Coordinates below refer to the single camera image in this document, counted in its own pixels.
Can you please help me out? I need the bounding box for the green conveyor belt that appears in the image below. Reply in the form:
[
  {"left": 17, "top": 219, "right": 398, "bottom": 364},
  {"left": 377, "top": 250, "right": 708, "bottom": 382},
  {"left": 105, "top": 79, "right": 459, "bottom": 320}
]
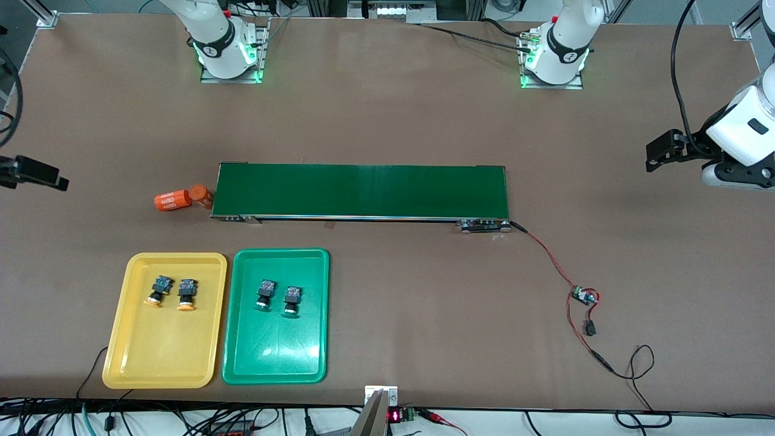
[{"left": 209, "top": 162, "right": 512, "bottom": 234}]

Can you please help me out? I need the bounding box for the yellow mushroom push button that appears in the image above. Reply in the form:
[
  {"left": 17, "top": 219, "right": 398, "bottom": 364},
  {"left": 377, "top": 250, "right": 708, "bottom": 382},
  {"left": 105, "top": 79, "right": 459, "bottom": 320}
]
[
  {"left": 144, "top": 274, "right": 175, "bottom": 308},
  {"left": 177, "top": 278, "right": 198, "bottom": 312}
]

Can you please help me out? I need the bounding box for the red probe lead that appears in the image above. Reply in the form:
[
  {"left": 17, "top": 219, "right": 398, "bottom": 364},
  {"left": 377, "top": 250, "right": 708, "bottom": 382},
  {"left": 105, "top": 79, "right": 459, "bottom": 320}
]
[{"left": 418, "top": 409, "right": 468, "bottom": 436}]

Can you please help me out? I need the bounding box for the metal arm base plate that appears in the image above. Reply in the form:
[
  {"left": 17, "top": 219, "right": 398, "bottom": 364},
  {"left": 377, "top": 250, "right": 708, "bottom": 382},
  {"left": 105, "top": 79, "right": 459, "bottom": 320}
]
[
  {"left": 200, "top": 17, "right": 271, "bottom": 84},
  {"left": 519, "top": 30, "right": 585, "bottom": 90}
]

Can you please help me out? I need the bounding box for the red black conveyor wire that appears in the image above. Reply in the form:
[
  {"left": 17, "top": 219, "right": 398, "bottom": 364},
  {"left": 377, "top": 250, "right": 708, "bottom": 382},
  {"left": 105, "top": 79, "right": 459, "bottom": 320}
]
[{"left": 509, "top": 220, "right": 583, "bottom": 292}]

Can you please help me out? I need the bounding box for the black base cable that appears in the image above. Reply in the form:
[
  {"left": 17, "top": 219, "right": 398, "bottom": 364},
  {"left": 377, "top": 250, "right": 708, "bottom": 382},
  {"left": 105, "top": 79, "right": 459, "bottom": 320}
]
[{"left": 417, "top": 17, "right": 533, "bottom": 55}]

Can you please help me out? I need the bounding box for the red black power lead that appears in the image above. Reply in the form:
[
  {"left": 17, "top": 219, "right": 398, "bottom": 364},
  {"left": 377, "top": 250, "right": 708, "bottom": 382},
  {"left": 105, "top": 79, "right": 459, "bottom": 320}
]
[{"left": 566, "top": 294, "right": 656, "bottom": 412}]

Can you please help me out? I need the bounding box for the black red power strip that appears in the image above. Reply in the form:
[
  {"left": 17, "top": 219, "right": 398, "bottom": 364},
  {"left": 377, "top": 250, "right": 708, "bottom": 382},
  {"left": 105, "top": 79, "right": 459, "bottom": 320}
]
[{"left": 206, "top": 421, "right": 255, "bottom": 436}]

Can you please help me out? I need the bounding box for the silver camera mount bracket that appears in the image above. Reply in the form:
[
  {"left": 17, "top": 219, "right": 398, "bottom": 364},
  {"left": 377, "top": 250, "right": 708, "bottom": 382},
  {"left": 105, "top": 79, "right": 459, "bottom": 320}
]
[{"left": 364, "top": 385, "right": 400, "bottom": 408}]

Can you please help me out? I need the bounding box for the yellow plastic tray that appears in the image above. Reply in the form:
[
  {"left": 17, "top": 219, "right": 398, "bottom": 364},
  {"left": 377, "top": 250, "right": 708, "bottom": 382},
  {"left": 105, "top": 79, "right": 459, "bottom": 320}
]
[{"left": 102, "top": 252, "right": 228, "bottom": 389}]

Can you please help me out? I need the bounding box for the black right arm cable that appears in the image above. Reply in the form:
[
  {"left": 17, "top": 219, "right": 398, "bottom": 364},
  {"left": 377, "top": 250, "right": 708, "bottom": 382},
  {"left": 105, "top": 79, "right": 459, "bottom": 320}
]
[{"left": 0, "top": 47, "right": 24, "bottom": 147}]

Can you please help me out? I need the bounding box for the grey camera pole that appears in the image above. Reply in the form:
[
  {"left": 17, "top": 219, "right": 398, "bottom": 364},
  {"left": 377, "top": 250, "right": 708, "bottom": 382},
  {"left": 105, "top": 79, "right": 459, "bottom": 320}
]
[{"left": 349, "top": 390, "right": 390, "bottom": 436}]

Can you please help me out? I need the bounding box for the thin black table cable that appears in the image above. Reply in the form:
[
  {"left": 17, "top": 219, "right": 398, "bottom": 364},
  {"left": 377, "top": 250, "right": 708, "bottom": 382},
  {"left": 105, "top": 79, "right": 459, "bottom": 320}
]
[{"left": 76, "top": 345, "right": 110, "bottom": 400}]

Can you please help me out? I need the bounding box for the green plastic tray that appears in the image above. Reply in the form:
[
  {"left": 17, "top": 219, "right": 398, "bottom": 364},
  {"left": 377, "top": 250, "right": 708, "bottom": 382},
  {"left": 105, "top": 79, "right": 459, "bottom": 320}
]
[{"left": 222, "top": 248, "right": 331, "bottom": 385}]

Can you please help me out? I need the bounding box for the grey electronics unit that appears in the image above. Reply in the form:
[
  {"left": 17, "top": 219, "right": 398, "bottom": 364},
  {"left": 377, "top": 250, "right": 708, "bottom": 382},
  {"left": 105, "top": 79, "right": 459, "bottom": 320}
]
[{"left": 348, "top": 0, "right": 438, "bottom": 22}]

